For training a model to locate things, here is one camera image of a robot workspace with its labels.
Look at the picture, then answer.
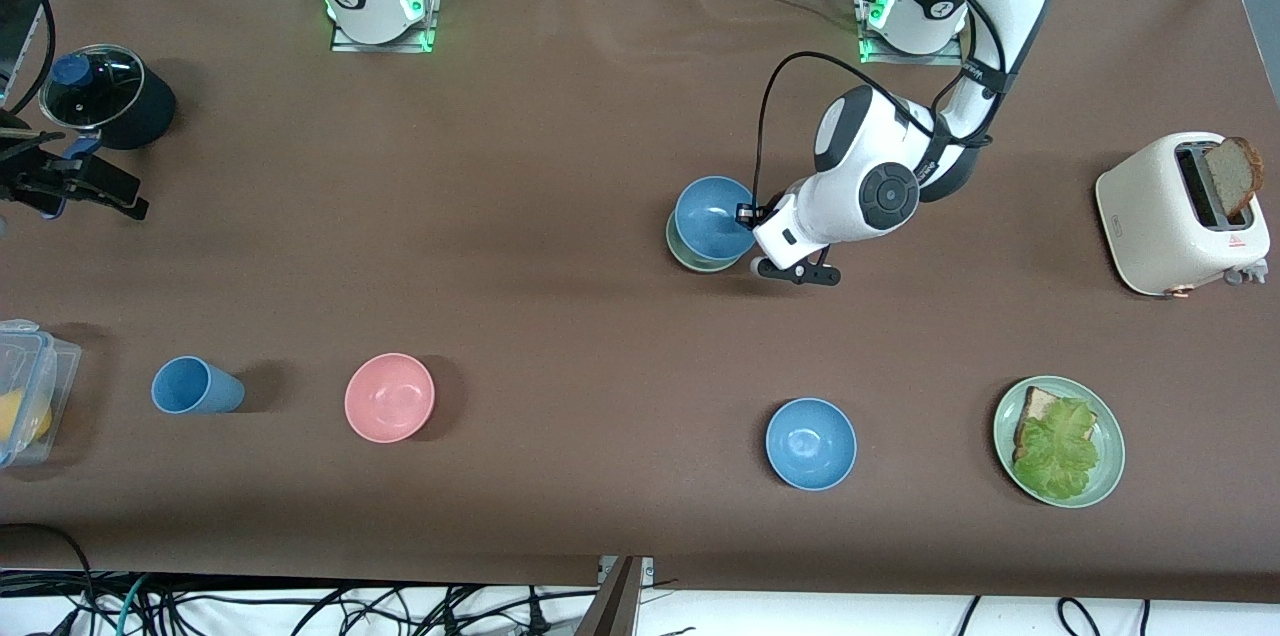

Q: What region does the thick black floor cable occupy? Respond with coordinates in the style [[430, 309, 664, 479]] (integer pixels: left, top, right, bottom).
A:
[[0, 523, 98, 636]]

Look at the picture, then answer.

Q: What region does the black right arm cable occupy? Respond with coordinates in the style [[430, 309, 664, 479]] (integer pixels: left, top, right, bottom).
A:
[[8, 0, 57, 117]]

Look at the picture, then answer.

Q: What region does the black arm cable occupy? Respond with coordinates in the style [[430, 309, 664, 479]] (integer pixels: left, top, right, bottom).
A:
[[753, 51, 996, 212], [8, 0, 57, 117]]

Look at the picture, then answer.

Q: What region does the green lettuce leaf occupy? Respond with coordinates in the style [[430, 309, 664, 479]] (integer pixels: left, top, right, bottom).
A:
[[1015, 398, 1101, 502]]

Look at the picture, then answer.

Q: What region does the dark metal post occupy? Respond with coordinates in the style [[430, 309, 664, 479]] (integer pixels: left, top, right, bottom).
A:
[[573, 556, 643, 636]]

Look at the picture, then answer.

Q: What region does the teal floor cable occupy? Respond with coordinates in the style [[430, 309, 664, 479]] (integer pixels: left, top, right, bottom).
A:
[[112, 571, 153, 636]]

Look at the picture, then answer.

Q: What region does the metal table edge bracket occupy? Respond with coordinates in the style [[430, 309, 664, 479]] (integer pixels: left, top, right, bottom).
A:
[[597, 556, 656, 589]]

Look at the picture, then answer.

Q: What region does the clear plastic container blue lid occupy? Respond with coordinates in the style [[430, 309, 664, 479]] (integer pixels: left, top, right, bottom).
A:
[[0, 319, 83, 469]]

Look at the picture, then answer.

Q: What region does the green plate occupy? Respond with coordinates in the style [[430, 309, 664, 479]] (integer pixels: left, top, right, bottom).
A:
[[993, 376, 1127, 509]]

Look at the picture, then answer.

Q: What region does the brown table cover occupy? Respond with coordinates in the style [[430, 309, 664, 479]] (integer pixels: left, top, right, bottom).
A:
[[0, 0, 1280, 605]]

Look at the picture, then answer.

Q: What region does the pink bowl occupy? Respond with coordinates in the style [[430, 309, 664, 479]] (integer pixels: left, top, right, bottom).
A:
[[344, 353, 437, 444]]

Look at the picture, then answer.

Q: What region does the dark blue pot with handle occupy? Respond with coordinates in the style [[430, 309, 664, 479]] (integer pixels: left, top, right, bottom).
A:
[[38, 44, 178, 217]]

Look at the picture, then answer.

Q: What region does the yellow food in container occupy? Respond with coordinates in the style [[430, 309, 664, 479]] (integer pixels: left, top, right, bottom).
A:
[[0, 388, 53, 447]]

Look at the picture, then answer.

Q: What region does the blue bowl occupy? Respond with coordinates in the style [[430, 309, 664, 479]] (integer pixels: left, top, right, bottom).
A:
[[674, 176, 758, 264], [765, 397, 858, 492]]

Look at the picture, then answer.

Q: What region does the blue cup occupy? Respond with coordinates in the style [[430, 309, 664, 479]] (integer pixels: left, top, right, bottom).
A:
[[151, 356, 246, 415]]

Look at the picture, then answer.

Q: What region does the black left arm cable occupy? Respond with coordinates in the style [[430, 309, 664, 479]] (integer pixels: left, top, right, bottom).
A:
[[753, 51, 996, 212]]

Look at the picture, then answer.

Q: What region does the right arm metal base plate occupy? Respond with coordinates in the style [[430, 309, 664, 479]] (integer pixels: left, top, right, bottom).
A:
[[330, 0, 441, 54]]

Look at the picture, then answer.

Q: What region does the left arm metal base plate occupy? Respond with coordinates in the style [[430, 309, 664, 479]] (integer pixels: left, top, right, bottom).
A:
[[858, 0, 966, 67]]

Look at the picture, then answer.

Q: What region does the green bowl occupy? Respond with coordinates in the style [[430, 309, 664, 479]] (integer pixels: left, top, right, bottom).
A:
[[666, 211, 751, 274]]

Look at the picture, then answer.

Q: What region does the brown bread slice in toaster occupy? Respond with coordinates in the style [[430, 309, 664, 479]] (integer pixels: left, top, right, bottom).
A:
[[1203, 136, 1265, 219]]

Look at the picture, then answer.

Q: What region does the toast slice on plate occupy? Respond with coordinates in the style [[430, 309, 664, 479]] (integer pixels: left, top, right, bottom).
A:
[[1013, 386, 1099, 462]]

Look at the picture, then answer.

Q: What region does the cream white toaster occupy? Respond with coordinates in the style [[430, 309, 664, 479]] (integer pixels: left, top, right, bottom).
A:
[[1095, 132, 1273, 298]]

